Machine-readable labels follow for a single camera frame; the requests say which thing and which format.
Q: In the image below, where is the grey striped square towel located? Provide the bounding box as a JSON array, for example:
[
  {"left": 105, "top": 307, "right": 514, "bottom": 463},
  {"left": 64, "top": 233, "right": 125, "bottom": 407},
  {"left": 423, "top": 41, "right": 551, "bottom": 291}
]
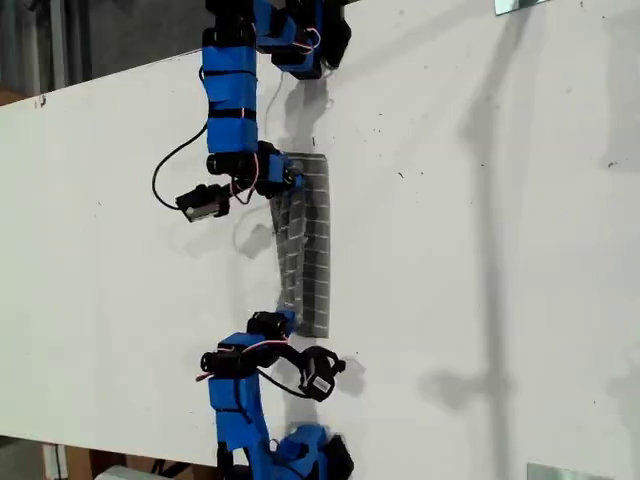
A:
[{"left": 268, "top": 152, "right": 332, "bottom": 340}]

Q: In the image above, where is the white object under table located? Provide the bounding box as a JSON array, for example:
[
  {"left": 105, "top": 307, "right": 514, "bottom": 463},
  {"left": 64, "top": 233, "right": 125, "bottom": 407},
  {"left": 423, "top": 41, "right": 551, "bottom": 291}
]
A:
[{"left": 94, "top": 464, "right": 154, "bottom": 480}]

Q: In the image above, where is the brown cardboard box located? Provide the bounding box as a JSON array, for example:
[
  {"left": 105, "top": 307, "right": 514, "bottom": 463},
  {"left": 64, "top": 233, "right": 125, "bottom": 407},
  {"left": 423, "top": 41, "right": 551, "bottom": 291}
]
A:
[{"left": 64, "top": 444, "right": 156, "bottom": 480}]

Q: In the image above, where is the white table leg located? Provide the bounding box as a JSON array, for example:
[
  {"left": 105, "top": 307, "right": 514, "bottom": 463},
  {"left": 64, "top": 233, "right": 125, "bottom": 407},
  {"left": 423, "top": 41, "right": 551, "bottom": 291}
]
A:
[{"left": 42, "top": 442, "right": 69, "bottom": 480}]

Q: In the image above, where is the black camera cable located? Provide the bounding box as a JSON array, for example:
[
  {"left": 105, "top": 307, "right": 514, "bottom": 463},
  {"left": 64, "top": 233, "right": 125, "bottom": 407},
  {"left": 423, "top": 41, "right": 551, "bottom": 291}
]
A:
[
  {"left": 255, "top": 369, "right": 314, "bottom": 401},
  {"left": 152, "top": 122, "right": 210, "bottom": 210}
]

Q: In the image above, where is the black camera box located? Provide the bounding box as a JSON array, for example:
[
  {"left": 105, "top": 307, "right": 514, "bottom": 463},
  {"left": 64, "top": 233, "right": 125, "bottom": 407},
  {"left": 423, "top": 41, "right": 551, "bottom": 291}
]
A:
[
  {"left": 174, "top": 183, "right": 230, "bottom": 224},
  {"left": 298, "top": 347, "right": 347, "bottom": 402}
]

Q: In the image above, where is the thin white cable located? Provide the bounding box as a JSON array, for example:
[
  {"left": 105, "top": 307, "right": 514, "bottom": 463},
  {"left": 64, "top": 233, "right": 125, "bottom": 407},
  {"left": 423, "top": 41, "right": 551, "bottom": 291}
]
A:
[{"left": 264, "top": 69, "right": 287, "bottom": 134}]

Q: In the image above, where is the grey vertical post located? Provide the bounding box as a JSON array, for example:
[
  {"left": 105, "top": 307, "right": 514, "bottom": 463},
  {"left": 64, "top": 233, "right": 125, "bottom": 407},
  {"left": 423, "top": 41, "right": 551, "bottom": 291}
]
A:
[{"left": 49, "top": 0, "right": 67, "bottom": 91}]

